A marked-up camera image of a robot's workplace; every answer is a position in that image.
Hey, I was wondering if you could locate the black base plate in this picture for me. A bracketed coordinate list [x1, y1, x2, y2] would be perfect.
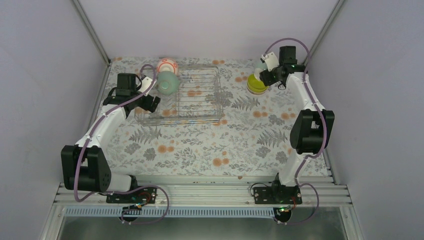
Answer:
[106, 186, 158, 205]
[253, 185, 303, 205]

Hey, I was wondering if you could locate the wire dish rack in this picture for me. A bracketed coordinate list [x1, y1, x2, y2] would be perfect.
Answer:
[134, 65, 223, 126]

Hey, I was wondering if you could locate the aluminium rail frame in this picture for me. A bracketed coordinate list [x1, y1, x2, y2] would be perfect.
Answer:
[53, 175, 353, 207]

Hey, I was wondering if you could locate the grey slotted cable duct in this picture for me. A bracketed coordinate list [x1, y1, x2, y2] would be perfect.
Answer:
[63, 206, 275, 218]

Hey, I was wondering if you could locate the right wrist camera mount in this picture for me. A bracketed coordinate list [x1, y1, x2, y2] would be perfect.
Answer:
[261, 52, 280, 72]

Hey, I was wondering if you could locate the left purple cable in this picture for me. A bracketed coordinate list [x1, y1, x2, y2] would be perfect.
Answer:
[73, 64, 158, 202]

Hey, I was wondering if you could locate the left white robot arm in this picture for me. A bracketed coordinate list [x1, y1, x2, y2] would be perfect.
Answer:
[60, 73, 161, 203]

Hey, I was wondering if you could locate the yellow green bowl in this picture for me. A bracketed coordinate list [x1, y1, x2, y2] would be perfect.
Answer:
[247, 74, 269, 92]

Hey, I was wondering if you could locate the floral tablecloth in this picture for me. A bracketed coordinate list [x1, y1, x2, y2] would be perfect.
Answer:
[81, 56, 329, 177]

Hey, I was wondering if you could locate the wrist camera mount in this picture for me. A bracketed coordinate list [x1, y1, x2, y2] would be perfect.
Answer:
[261, 52, 280, 72]
[139, 76, 156, 96]

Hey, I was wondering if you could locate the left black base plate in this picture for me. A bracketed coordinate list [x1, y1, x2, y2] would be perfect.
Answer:
[106, 186, 158, 205]

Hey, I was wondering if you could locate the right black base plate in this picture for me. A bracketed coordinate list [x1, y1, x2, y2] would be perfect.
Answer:
[253, 185, 303, 205]

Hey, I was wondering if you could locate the red patterned white bowl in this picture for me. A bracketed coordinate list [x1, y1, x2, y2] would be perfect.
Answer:
[156, 57, 179, 75]

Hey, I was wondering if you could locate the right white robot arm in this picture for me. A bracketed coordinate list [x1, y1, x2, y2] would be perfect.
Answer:
[259, 46, 335, 204]

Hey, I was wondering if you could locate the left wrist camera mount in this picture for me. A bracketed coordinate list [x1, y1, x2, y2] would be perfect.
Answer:
[139, 76, 156, 96]

